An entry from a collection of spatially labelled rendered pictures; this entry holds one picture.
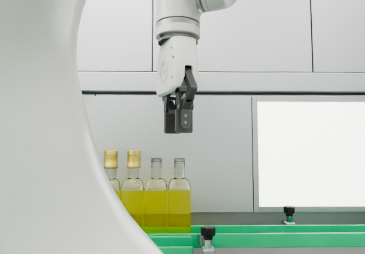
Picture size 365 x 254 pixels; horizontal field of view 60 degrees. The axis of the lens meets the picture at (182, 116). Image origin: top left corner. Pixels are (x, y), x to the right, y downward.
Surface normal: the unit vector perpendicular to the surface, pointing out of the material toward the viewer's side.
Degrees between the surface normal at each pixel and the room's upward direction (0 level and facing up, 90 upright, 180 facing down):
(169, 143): 90
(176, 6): 91
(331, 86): 90
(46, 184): 104
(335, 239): 90
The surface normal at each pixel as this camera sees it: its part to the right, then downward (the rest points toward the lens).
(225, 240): 0.02, -0.08
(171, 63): -0.87, -0.06
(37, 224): 0.40, 0.18
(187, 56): 0.39, -0.13
